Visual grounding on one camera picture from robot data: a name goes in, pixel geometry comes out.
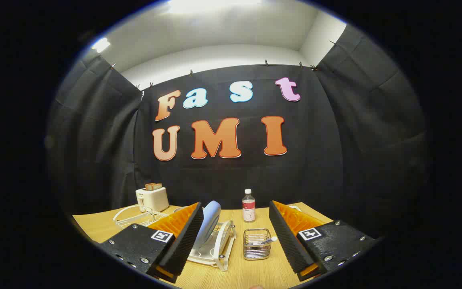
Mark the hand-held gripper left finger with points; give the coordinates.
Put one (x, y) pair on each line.
(187, 237)

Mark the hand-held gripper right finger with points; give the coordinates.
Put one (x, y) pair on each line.
(287, 237)

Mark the blue plate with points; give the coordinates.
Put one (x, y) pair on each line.
(211, 220)

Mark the clear bottle red label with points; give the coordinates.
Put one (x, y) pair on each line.
(248, 208)

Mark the white toaster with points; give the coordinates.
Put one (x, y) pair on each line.
(152, 199)

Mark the black backdrop cloth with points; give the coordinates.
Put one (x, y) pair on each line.
(215, 180)

